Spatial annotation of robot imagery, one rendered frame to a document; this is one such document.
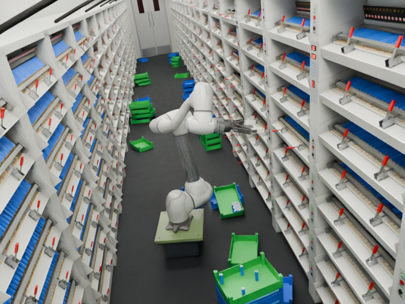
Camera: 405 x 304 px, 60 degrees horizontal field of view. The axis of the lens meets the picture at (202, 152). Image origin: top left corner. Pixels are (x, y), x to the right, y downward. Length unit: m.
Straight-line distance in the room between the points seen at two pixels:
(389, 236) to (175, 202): 1.52
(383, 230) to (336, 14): 0.87
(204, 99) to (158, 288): 1.37
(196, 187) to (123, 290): 0.88
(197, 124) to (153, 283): 1.25
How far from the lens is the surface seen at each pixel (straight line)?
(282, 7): 2.28
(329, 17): 1.62
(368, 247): 1.69
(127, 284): 2.70
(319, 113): 1.70
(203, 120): 1.92
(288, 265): 2.64
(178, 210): 2.56
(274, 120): 2.41
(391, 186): 1.36
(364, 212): 1.56
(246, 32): 2.95
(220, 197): 3.19
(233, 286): 1.97
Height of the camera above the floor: 1.84
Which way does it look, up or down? 26 degrees down
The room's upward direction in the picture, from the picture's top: 8 degrees counter-clockwise
